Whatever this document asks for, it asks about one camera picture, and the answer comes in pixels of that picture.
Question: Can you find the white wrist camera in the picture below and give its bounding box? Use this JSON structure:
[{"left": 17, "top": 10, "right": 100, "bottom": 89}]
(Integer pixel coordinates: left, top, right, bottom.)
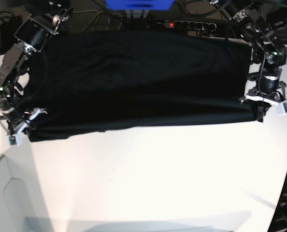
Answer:
[
  {"left": 7, "top": 134, "right": 22, "bottom": 146},
  {"left": 275, "top": 100, "right": 287, "bottom": 116}
]

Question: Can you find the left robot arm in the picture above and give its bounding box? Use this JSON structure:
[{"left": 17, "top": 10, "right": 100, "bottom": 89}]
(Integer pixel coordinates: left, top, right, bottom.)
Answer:
[{"left": 209, "top": 0, "right": 287, "bottom": 108}]

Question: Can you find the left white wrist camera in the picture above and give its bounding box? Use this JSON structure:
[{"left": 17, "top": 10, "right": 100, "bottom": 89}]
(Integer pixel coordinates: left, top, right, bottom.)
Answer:
[{"left": 275, "top": 100, "right": 287, "bottom": 116}]

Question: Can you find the white cable on floor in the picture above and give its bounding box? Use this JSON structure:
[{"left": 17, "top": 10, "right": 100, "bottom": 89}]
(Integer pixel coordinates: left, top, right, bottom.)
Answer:
[{"left": 81, "top": 9, "right": 115, "bottom": 32}]

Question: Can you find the black power strip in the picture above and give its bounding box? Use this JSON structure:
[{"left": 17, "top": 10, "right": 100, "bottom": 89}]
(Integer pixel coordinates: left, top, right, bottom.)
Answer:
[{"left": 162, "top": 20, "right": 217, "bottom": 31}]

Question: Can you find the blue plastic box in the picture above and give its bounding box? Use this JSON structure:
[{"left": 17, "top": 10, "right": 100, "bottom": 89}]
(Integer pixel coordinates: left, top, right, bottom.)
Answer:
[{"left": 105, "top": 0, "right": 174, "bottom": 11}]

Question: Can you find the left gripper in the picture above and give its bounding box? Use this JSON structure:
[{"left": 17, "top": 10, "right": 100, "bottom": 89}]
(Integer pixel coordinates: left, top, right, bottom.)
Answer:
[{"left": 240, "top": 72, "right": 286, "bottom": 106}]

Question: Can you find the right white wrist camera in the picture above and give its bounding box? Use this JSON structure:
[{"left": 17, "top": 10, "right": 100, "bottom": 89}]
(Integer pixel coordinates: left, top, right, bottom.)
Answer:
[{"left": 7, "top": 134, "right": 22, "bottom": 146}]

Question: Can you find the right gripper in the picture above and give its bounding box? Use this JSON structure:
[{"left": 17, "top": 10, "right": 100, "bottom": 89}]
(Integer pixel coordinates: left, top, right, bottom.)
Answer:
[{"left": 0, "top": 95, "right": 47, "bottom": 135}]

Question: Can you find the black T-shirt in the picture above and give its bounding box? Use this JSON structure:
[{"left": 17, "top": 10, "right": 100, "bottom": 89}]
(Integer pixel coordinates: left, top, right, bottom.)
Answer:
[{"left": 20, "top": 31, "right": 258, "bottom": 142}]

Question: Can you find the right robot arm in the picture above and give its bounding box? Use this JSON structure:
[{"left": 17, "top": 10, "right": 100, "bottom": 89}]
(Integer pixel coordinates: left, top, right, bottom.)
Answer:
[{"left": 0, "top": 0, "right": 73, "bottom": 135}]

